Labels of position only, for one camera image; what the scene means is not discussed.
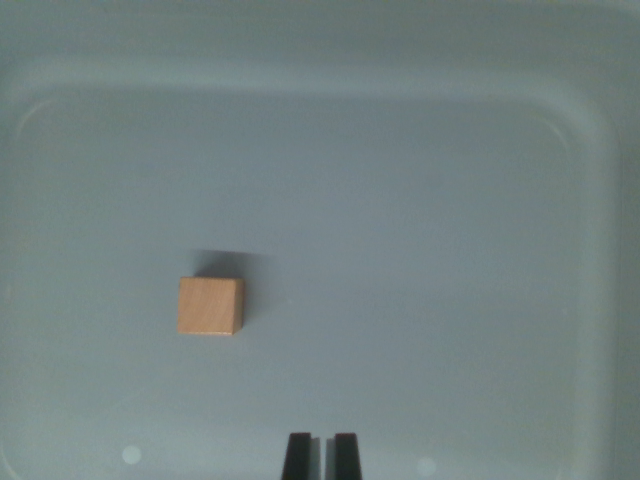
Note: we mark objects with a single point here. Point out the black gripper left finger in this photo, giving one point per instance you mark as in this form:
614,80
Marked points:
299,459

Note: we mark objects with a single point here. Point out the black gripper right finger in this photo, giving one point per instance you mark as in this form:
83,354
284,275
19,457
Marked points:
346,459

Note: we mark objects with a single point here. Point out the wooden cube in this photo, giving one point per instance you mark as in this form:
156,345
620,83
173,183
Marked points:
209,306

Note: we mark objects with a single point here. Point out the grey plastic bin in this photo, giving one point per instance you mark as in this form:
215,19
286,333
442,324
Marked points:
350,200

